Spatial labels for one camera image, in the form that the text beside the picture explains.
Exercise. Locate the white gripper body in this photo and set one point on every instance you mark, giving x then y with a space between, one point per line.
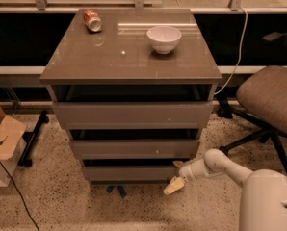
186 173

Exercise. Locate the grey drawer cabinet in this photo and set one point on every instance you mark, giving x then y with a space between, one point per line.
118 65

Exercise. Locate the cardboard box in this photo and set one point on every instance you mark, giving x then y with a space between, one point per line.
12 146

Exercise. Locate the grey bottom drawer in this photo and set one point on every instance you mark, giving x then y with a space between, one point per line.
126 174

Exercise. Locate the red soda can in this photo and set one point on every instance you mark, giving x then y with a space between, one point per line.
92 20

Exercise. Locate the grey drawer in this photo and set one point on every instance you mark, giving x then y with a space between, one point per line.
126 174
134 149
105 116

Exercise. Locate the grey top drawer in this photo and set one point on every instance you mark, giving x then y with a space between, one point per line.
105 116

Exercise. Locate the grey middle drawer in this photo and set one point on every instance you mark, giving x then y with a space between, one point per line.
134 149

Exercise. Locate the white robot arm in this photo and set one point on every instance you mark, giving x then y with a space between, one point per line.
263 202

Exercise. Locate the black stand leg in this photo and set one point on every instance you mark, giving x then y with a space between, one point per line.
30 139

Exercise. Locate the brown office chair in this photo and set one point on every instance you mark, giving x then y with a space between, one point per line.
264 96

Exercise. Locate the white ceramic bowl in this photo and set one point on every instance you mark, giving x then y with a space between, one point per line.
163 39

